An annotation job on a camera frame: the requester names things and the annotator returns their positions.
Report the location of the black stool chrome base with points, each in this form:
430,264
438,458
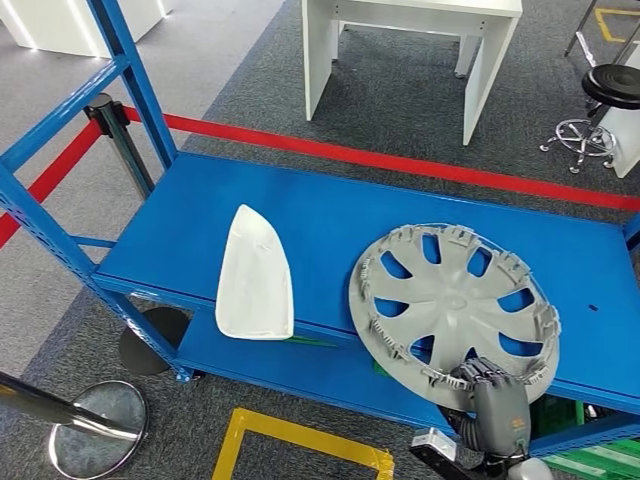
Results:
612,83

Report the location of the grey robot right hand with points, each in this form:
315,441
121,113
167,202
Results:
500,417

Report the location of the white desk panel legs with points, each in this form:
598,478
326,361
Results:
317,60

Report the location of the white plastic mirror cover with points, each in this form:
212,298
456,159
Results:
252,285

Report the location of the chrome stanchion post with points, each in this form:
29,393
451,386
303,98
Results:
95,457

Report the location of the grey plastic hubcap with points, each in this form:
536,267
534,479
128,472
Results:
450,311

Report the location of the white cabinet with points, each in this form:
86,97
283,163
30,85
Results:
627,142

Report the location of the blue metal shelf rack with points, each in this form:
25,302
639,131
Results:
324,218

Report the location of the yellow floor tape square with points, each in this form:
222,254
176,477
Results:
300,436
620,11

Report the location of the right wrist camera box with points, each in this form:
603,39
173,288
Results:
432,442

